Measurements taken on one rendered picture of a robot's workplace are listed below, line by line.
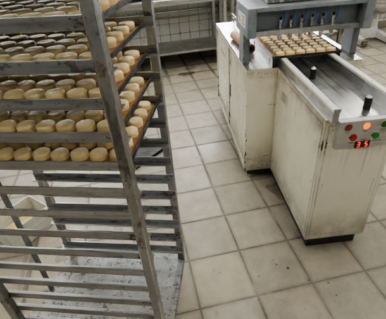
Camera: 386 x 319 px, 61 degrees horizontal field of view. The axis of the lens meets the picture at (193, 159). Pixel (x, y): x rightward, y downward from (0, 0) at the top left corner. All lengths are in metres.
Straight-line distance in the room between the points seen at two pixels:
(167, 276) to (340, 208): 0.96
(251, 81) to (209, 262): 1.11
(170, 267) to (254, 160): 1.03
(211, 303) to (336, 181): 0.87
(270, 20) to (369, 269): 1.49
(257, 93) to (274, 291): 1.15
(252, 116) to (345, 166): 0.75
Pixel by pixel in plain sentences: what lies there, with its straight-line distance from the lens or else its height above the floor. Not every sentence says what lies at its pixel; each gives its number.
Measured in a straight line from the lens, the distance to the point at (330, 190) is 1.80.
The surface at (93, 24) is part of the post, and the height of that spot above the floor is 1.41.
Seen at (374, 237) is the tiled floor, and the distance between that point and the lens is 2.26.
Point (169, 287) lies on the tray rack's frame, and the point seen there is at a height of 0.15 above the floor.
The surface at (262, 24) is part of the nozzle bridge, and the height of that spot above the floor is 1.08.
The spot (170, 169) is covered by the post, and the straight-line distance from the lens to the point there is 1.40.
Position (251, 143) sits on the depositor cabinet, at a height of 0.32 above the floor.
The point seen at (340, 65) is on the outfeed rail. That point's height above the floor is 0.88.
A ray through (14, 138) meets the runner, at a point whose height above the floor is 1.14.
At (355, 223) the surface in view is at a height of 0.18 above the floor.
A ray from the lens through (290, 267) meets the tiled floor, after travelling 1.98.
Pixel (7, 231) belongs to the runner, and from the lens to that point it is 1.26.
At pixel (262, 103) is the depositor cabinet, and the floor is 0.61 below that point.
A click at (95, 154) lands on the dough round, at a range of 0.95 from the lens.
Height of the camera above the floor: 1.55
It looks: 35 degrees down
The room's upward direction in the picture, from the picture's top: 5 degrees counter-clockwise
